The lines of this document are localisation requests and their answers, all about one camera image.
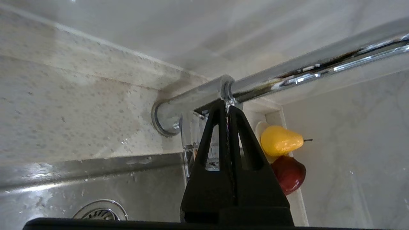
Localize chrome faucet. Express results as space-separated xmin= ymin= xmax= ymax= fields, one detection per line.
xmin=151 ymin=16 xmax=409 ymax=171

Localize yellow pear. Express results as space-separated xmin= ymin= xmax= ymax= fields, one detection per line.
xmin=260 ymin=125 xmax=313 ymax=157

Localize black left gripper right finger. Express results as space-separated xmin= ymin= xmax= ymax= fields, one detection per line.
xmin=228 ymin=105 xmax=294 ymax=226

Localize stainless steel sink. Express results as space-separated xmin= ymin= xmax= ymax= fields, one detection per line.
xmin=0 ymin=153 xmax=192 ymax=223

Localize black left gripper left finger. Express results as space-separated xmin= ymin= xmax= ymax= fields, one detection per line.
xmin=181 ymin=102 xmax=237 ymax=223

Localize dark red apple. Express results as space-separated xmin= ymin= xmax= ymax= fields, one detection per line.
xmin=271 ymin=156 xmax=306 ymax=196

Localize round metal drain strainer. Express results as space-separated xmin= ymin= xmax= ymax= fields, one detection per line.
xmin=72 ymin=199 xmax=129 ymax=221

